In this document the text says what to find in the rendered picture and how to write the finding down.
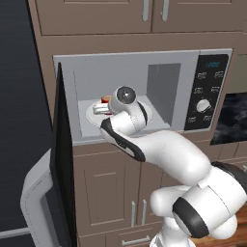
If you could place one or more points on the beige drawer front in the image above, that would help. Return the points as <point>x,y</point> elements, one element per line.
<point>135,232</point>

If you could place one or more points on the black microwave door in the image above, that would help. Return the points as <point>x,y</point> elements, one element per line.
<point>61,154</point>

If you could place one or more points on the beige cupboard run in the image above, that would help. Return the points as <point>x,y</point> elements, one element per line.
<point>229,150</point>

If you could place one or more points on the white microwave knob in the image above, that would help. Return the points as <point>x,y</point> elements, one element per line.
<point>204,105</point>

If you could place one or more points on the red cup of tea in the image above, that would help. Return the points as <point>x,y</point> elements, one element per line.
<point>106,99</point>

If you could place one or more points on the beige cupboard door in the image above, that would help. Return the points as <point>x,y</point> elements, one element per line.
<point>205,14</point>
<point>148,180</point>
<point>103,189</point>
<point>93,16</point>

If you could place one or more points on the grey microwave oven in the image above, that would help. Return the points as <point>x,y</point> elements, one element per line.
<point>128,69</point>

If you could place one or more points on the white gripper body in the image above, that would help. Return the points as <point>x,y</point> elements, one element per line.
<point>100,109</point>

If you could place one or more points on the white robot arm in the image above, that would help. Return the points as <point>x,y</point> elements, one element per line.
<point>173,154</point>

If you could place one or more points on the white microwave turntable plate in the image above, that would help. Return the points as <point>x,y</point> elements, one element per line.
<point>94,119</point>

